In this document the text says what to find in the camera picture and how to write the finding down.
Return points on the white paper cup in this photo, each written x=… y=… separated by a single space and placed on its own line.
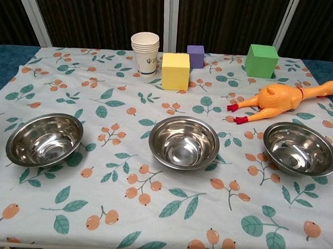
x=157 y=48
x=144 y=38
x=157 y=45
x=146 y=62

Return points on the steel bowl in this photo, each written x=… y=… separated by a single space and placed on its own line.
x=44 y=140
x=183 y=145
x=300 y=151

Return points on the green foam cube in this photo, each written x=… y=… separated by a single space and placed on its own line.
x=260 y=63

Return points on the grey partition frame post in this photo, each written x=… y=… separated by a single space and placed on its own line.
x=32 y=14
x=286 y=22
x=170 y=18

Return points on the yellow foam cube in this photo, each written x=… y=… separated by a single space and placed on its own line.
x=175 y=74

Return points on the floral tablecloth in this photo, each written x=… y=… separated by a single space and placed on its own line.
x=124 y=183

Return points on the purple foam cube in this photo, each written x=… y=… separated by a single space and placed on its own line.
x=195 y=57

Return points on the dark brown partition panel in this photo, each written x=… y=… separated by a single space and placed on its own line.
x=105 y=15
x=230 y=19
x=5 y=10
x=322 y=26

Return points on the orange rubber chicken toy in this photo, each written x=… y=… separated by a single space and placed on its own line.
x=279 y=98

